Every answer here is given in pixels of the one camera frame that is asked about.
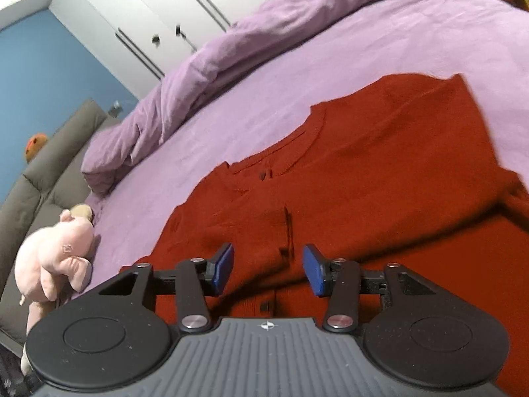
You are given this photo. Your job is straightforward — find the orange plush toy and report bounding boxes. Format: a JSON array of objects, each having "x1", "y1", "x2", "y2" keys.
[{"x1": 24, "y1": 133, "x2": 48, "y2": 163}]

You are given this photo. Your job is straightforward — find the purple duvet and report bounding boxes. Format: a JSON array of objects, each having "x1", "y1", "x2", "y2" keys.
[{"x1": 81, "y1": 0, "x2": 376, "y2": 196}]

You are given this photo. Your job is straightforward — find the pink plush pig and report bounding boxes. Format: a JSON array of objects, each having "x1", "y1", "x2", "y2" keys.
[{"x1": 13, "y1": 203, "x2": 96, "y2": 375}]

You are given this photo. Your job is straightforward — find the grey upholstered headboard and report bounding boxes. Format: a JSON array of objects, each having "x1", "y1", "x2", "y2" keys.
[{"x1": 1, "y1": 100, "x2": 118, "y2": 356}]

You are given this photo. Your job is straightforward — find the white wardrobe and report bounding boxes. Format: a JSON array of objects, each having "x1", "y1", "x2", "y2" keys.
[{"x1": 49, "y1": 0, "x2": 266, "y2": 99}]

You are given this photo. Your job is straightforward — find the red knit cardigan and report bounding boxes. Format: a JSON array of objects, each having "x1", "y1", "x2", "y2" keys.
[{"x1": 146, "y1": 73, "x2": 528, "y2": 396}]

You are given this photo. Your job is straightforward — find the purple bed sheet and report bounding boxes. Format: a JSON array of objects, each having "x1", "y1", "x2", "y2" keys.
[{"x1": 89, "y1": 0, "x2": 528, "y2": 285}]

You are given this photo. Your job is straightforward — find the white charger with cable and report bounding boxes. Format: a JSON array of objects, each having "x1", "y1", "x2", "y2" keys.
[{"x1": 108, "y1": 101, "x2": 123, "y2": 118}]

